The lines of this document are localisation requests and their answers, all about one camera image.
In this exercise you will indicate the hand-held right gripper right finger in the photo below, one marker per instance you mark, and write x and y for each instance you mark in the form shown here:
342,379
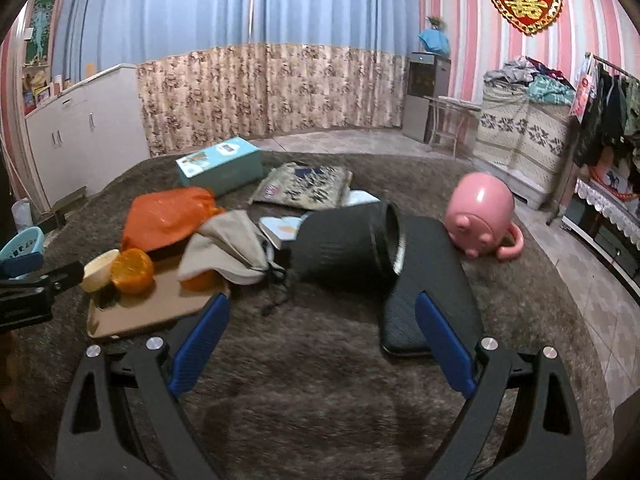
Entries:
445,350

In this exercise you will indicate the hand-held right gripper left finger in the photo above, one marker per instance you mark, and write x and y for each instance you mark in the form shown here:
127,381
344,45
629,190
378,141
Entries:
200,345

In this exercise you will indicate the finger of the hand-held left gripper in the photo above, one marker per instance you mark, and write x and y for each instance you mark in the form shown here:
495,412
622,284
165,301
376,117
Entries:
60,277

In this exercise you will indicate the blue plastic mesh basket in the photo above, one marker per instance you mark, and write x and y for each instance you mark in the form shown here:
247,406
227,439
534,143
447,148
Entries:
25,242

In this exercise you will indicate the orange plastic bag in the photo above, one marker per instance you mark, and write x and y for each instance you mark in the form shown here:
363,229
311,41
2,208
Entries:
165,217

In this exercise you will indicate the white blue paper packet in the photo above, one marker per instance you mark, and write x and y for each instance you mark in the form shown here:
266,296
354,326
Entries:
280,230

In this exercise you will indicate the patterned snack packet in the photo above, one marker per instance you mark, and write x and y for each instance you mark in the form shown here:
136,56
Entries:
305,185

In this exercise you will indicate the pale orange peel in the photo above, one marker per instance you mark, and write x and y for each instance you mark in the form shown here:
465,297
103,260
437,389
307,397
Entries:
99,270

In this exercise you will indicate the brown tray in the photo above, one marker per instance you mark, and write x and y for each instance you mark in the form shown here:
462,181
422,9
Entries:
150,315

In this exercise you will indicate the orange fruit piece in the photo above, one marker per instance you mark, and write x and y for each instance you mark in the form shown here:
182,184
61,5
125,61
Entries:
197,281

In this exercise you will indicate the peeled orange half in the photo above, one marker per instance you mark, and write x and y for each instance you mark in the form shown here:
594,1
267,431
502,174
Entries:
131,270

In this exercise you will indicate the white plastic sack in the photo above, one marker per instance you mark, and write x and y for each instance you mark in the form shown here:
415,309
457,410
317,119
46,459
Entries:
22,215

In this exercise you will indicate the small wooden stool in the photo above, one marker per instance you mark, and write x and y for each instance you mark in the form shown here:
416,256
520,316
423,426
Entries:
67,200

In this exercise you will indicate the black flat case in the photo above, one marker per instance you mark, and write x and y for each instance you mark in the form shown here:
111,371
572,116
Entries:
435,255

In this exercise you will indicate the brown shaggy blanket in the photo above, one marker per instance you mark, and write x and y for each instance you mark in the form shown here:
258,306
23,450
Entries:
310,385

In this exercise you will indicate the pink pig mug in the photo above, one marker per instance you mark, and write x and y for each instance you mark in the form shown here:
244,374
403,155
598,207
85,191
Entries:
480,205

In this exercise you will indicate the black cylindrical jar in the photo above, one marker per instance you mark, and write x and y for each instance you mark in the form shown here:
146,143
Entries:
335,245

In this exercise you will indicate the white cabinet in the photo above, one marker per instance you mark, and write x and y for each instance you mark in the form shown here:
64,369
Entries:
100,130

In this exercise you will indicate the teal tissue box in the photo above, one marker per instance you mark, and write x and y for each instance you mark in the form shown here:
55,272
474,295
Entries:
225,172

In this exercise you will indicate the low cabinet with lace cloth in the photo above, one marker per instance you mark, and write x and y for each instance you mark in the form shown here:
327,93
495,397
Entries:
600,240

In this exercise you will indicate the patterned cloth covered furniture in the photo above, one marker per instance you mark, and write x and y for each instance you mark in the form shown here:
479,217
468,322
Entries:
520,135

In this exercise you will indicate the grey water dispenser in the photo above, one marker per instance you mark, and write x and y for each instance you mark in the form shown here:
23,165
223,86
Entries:
425,110

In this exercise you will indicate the small metal side table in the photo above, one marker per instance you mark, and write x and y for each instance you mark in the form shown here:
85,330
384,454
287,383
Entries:
452,102

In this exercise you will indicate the pile of clothes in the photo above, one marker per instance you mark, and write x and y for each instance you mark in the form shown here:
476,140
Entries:
530,77

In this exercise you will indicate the pink hanging bag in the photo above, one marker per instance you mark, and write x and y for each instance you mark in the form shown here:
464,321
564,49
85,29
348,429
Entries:
582,95

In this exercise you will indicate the clothes rack with hanging clothes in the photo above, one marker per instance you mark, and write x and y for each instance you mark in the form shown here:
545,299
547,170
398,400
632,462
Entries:
610,110

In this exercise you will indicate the blue and floral curtain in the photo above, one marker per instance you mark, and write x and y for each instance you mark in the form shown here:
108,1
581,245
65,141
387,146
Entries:
200,5

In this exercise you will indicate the blue covered water bottle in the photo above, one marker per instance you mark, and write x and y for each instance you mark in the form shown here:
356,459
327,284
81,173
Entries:
435,40

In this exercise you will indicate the green wall poster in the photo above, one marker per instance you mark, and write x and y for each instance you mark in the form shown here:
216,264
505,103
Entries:
40,30

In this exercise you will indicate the red heart wall decoration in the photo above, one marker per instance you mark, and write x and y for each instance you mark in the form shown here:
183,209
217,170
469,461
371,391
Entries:
525,0

